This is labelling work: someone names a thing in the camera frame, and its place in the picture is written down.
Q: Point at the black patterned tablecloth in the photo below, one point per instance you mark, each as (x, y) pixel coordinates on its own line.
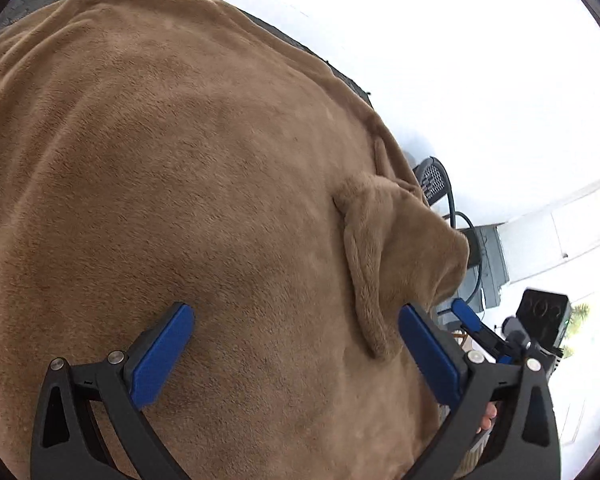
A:
(25, 0)

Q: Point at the white door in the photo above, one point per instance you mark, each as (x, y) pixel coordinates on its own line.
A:
(575, 225)

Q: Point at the person's right hand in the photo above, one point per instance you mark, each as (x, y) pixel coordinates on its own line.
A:
(487, 417)

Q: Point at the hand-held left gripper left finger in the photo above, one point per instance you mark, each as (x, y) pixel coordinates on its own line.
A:
(162, 355)

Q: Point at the black mesh chair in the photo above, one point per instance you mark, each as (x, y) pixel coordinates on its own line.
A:
(432, 180)

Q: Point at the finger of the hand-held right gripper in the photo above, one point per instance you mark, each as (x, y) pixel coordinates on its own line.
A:
(467, 315)

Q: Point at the green potted plant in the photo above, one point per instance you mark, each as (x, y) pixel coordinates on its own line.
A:
(577, 320)

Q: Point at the person's right forearm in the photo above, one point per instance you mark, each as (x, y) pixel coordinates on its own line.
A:
(472, 455)

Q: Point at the brown fleece garment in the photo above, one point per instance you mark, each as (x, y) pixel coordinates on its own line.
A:
(205, 185)

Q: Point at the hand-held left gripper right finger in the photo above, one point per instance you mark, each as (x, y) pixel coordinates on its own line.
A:
(430, 355)

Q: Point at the grey storage box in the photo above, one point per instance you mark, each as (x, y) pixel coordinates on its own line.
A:
(492, 260)

